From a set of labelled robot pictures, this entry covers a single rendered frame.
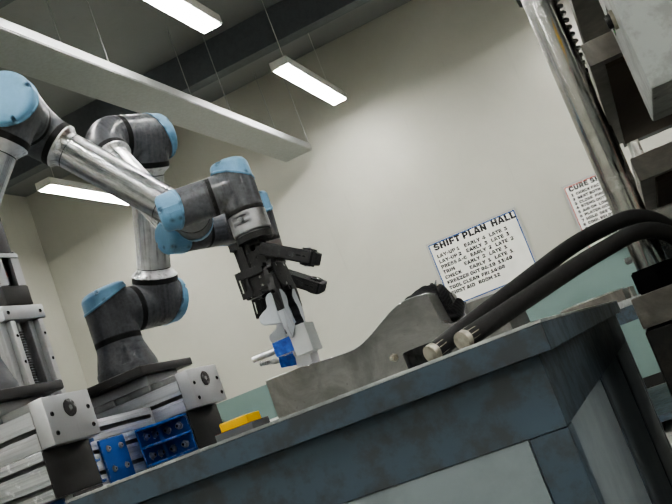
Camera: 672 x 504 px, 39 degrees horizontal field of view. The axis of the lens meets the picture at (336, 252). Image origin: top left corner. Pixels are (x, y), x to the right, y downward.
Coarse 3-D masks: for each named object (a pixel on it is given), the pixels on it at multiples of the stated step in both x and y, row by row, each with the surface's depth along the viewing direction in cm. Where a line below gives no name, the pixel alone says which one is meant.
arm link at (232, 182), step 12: (240, 156) 181; (216, 168) 179; (228, 168) 178; (240, 168) 179; (216, 180) 178; (228, 180) 178; (240, 180) 178; (252, 180) 180; (216, 192) 177; (228, 192) 178; (240, 192) 177; (252, 192) 178; (228, 204) 178; (240, 204) 177; (252, 204) 177; (228, 216) 179
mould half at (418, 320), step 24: (408, 312) 180; (432, 312) 178; (384, 336) 181; (408, 336) 179; (432, 336) 178; (336, 360) 184; (360, 360) 182; (384, 360) 181; (288, 384) 187; (312, 384) 185; (336, 384) 184; (360, 384) 182; (288, 408) 187
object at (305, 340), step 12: (300, 324) 173; (312, 324) 177; (288, 336) 175; (300, 336) 173; (312, 336) 174; (276, 348) 175; (288, 348) 174; (300, 348) 173; (312, 348) 172; (252, 360) 178
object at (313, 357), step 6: (312, 354) 204; (270, 360) 208; (276, 360) 207; (282, 360) 205; (288, 360) 205; (294, 360) 204; (300, 360) 204; (306, 360) 203; (312, 360) 203; (318, 360) 207; (282, 366) 205; (288, 366) 205; (300, 366) 204
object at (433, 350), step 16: (544, 256) 163; (560, 256) 164; (528, 272) 158; (544, 272) 160; (512, 288) 154; (480, 304) 151; (496, 304) 151; (464, 320) 147; (448, 336) 143; (432, 352) 141; (448, 352) 143
